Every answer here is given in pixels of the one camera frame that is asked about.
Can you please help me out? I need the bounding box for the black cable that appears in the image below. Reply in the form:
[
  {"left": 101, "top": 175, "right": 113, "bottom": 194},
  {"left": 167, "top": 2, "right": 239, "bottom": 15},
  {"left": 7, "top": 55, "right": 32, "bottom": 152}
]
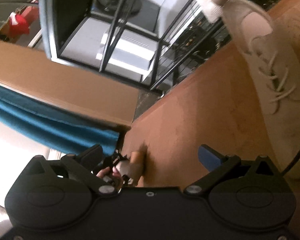
[{"left": 280, "top": 140, "right": 300, "bottom": 178}]

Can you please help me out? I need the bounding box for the dark panel with grey frame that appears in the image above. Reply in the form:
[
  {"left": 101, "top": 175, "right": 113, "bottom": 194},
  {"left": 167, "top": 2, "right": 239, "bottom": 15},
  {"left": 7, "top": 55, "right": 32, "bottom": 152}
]
[{"left": 38, "top": 0, "right": 98, "bottom": 62}]

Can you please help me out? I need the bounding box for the person's left hand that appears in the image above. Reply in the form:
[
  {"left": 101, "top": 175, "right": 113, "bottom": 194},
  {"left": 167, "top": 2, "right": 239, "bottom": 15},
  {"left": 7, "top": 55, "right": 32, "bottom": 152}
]
[{"left": 96, "top": 167, "right": 115, "bottom": 182}]

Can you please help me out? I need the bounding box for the white appliance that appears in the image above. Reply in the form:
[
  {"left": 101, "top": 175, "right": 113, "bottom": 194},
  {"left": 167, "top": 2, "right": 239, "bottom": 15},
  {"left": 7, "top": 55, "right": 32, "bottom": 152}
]
[{"left": 94, "top": 0, "right": 194, "bottom": 39}]

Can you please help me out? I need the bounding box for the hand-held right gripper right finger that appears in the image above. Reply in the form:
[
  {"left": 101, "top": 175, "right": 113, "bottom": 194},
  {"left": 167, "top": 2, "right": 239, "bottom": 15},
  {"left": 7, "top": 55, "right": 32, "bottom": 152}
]
[{"left": 184, "top": 144, "right": 280, "bottom": 195}]

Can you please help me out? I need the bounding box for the teal curtain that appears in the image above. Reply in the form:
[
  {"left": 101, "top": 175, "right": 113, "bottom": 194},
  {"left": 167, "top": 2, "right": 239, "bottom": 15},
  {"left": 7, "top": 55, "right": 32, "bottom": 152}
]
[{"left": 0, "top": 81, "right": 120, "bottom": 155}]

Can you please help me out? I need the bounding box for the black metal shoe rack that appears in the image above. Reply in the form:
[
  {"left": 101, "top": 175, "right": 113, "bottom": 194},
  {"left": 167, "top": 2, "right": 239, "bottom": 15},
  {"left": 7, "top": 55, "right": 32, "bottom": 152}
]
[{"left": 56, "top": 0, "right": 275, "bottom": 92}]

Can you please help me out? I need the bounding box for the red cloth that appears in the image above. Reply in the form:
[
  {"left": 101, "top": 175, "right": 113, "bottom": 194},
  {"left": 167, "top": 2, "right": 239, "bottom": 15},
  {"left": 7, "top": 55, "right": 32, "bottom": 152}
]
[{"left": 5, "top": 5, "right": 39, "bottom": 37}]

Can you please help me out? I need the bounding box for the black robot vacuum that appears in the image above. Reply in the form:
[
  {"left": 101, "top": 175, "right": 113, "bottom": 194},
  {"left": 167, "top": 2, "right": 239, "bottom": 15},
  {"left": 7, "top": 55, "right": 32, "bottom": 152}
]
[{"left": 95, "top": 0, "right": 143, "bottom": 15}]

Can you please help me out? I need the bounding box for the brown cardboard box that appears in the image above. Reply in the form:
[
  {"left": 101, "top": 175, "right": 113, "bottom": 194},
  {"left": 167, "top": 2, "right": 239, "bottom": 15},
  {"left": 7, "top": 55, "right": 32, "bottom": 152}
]
[{"left": 0, "top": 39, "right": 140, "bottom": 130}]

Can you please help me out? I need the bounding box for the white box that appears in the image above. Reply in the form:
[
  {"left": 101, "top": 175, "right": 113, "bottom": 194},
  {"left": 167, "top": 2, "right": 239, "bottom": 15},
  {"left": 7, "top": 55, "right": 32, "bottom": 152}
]
[{"left": 96, "top": 29, "right": 158, "bottom": 82}]

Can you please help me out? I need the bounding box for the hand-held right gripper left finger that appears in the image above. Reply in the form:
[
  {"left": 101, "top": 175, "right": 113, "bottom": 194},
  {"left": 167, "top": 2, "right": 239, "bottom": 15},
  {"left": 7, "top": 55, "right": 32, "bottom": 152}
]
[{"left": 24, "top": 144, "right": 119, "bottom": 197}]

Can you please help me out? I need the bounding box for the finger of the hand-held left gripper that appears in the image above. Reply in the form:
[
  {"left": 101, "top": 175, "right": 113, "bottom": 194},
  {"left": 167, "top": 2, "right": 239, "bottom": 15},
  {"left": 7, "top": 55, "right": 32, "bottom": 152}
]
[{"left": 101, "top": 151, "right": 128, "bottom": 170}]

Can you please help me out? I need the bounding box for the white lace-up sneaker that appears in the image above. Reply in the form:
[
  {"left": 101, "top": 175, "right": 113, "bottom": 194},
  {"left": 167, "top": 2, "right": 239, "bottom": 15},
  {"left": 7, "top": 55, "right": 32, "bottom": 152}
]
[{"left": 221, "top": 0, "right": 300, "bottom": 180}]

